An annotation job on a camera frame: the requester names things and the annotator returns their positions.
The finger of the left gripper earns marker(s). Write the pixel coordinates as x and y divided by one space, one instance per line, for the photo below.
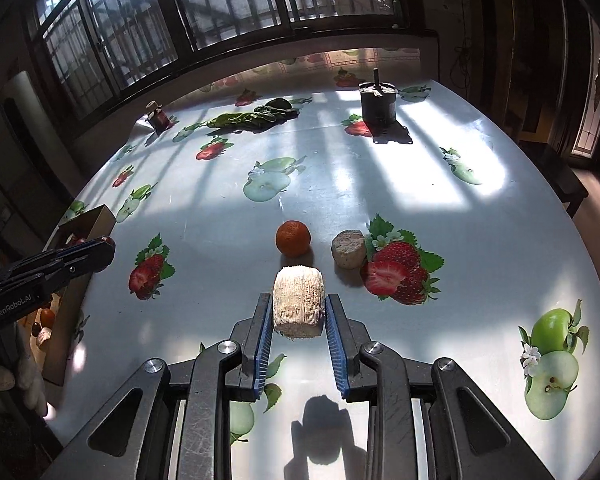
57 267

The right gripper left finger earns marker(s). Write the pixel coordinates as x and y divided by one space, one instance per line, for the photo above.
174 419

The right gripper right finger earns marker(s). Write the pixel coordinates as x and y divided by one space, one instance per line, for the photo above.
466 436

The beige cake chunk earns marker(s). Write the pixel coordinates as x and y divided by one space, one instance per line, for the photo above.
348 249
42 341

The round beige cake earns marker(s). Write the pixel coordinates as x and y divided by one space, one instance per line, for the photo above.
298 302

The orange tangerine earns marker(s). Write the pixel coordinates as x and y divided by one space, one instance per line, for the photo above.
47 318
293 239

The person left gloved hand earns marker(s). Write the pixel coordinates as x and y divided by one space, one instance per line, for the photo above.
28 378

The cardboard box tray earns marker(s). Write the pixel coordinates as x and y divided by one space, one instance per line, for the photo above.
67 303

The dark jar with cork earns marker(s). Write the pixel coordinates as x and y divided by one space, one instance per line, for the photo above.
157 118

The green leafy vegetable bunch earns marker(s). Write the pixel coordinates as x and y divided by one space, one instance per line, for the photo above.
262 117

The fruit print tablecloth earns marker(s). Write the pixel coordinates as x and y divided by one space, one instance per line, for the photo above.
469 253

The black container with stick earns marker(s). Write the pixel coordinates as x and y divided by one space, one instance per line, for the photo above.
378 101

